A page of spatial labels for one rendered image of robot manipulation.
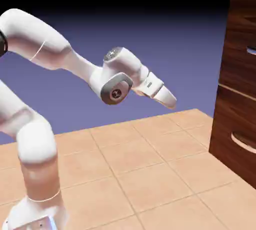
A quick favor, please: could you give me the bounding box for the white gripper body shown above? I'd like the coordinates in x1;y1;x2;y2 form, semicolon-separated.
155;85;178;109

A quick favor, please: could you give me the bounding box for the dark wood drawer front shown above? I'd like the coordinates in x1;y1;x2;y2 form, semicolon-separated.
218;0;256;101
208;84;256;189

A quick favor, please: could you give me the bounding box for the dark wood cabinet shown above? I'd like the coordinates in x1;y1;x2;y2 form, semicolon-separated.
208;0;256;190

